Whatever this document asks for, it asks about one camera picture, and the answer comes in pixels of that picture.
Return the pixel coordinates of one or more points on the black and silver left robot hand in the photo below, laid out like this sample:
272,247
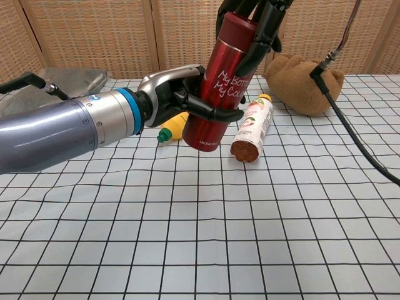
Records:
159,93

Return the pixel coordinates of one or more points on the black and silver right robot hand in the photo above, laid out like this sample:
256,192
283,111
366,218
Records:
265,25

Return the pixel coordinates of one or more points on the red metal thermos bottle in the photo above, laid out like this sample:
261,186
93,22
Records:
218,93

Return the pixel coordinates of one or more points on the grey metallic left robot arm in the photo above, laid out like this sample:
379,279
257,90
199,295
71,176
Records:
62,128

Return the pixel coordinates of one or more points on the yellow squeeze bottle green cap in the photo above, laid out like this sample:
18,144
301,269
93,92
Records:
175,126

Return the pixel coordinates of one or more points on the brown plush toy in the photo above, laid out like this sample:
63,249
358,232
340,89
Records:
297,84

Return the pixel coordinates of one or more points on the woven bamboo folding screen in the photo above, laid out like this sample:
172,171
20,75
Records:
125,34

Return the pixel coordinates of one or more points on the black garment in plastic bag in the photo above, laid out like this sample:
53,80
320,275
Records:
78,78

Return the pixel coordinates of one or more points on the white bottle orange cap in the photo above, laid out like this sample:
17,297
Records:
254,125

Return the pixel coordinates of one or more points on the white checkered tablecloth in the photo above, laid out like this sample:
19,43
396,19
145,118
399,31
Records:
200,225

